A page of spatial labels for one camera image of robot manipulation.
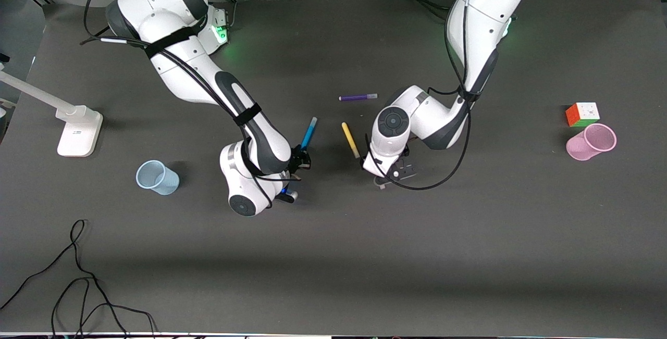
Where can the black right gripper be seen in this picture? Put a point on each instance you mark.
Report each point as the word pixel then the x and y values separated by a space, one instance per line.
pixel 300 161

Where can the blue marker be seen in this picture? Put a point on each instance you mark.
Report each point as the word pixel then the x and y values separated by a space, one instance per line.
pixel 309 132

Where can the pink marker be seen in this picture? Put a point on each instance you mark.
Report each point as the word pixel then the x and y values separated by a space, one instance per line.
pixel 382 185

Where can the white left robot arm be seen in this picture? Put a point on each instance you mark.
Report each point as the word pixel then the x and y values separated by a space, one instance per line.
pixel 479 16

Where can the yellow marker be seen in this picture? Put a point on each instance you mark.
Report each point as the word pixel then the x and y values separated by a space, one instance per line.
pixel 350 139

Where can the purple marker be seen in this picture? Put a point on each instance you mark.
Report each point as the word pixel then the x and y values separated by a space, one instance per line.
pixel 357 97

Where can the light blue plastic cup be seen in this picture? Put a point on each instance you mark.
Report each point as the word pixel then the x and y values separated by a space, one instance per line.
pixel 161 180

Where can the white stand with base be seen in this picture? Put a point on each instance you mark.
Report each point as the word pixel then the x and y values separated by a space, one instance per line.
pixel 78 130

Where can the colourful puzzle cube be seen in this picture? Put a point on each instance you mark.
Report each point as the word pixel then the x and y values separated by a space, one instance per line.
pixel 581 115

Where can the pink plastic cup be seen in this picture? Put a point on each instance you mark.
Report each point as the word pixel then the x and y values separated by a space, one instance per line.
pixel 589 143

